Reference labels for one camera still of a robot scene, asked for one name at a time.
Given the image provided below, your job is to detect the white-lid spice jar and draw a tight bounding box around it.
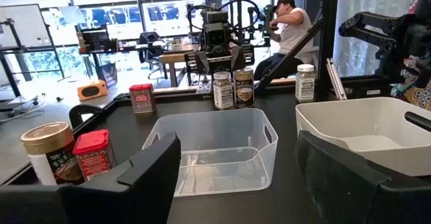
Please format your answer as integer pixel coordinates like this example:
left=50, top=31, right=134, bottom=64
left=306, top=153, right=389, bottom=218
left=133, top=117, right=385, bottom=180
left=295, top=63, right=317, bottom=104
left=212, top=71, right=234, bottom=111

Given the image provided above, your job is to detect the person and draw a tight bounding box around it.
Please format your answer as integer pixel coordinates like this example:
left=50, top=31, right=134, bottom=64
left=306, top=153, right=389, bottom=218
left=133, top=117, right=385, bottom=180
left=390, top=0, right=431, bottom=112
left=254, top=0, right=319, bottom=82

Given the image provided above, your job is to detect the black table clamp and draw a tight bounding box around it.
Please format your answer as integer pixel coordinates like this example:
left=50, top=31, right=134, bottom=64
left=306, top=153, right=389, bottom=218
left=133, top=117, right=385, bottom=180
left=68, top=103, right=104, bottom=130

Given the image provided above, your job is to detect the black office chair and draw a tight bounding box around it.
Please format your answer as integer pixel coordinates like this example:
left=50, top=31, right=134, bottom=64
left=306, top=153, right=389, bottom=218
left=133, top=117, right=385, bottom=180
left=138, top=31, right=169, bottom=81

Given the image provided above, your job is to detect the wooden desk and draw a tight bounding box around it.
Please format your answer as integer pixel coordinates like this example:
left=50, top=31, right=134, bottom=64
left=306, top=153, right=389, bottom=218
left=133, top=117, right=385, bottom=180
left=158, top=50, right=198, bottom=87

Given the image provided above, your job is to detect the red spice tin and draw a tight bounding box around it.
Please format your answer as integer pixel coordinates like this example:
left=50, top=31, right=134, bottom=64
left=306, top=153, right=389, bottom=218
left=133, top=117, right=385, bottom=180
left=129, top=83, right=157, bottom=114
left=72, top=128, right=118, bottom=182

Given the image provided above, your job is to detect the black perforated device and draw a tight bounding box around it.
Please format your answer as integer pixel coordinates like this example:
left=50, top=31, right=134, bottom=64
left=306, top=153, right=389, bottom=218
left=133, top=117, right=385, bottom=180
left=79, top=28, right=119, bottom=54

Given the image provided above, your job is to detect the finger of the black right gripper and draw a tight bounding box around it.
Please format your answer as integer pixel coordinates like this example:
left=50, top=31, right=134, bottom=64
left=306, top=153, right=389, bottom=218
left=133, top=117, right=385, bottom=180
left=230, top=44, right=246, bottom=72
left=196, top=50, right=211, bottom=76

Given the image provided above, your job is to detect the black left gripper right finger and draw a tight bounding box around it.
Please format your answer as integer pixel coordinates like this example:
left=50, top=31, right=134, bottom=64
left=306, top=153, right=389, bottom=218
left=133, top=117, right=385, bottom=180
left=295, top=130, right=431, bottom=224

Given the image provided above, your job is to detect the whiteboard on stand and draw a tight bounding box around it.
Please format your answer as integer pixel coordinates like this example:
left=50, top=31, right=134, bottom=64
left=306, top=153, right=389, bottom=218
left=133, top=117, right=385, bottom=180
left=0, top=3, right=65, bottom=97

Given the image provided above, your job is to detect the brown-lid spice jar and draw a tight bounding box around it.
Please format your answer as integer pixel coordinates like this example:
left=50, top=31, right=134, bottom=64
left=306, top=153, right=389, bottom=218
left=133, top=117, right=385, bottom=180
left=233, top=67, right=255, bottom=109
left=20, top=122, right=85, bottom=186

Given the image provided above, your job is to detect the clear plastic bin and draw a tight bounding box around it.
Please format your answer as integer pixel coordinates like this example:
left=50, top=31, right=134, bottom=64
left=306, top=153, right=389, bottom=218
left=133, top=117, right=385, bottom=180
left=142, top=108, right=279, bottom=198

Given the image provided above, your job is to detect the white plastic bin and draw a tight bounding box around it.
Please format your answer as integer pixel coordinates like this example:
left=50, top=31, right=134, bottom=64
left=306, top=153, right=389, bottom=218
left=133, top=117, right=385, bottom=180
left=295, top=97, right=431, bottom=177

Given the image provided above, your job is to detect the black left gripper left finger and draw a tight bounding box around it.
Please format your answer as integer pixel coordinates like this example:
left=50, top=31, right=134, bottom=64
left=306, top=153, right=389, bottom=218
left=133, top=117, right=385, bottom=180
left=0, top=131, right=182, bottom=224

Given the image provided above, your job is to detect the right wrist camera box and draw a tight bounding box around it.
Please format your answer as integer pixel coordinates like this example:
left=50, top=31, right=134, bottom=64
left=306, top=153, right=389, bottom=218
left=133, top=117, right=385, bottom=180
left=204, top=22, right=229, bottom=46

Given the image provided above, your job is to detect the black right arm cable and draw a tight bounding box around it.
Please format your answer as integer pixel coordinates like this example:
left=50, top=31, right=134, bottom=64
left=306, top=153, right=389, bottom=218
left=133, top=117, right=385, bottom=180
left=187, top=0, right=263, bottom=33

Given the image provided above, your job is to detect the silver aluminium rail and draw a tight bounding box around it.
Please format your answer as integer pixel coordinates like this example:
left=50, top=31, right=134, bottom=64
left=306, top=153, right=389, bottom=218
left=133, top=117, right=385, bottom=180
left=325, top=58, right=348, bottom=101

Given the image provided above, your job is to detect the white curtain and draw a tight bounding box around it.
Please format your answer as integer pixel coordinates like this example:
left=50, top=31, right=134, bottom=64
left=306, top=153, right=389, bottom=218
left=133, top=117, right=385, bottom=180
left=332, top=0, right=416, bottom=78

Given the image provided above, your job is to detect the orange speaker box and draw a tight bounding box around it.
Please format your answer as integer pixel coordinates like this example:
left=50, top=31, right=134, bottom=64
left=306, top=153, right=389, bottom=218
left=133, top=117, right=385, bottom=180
left=77, top=79, right=109, bottom=102

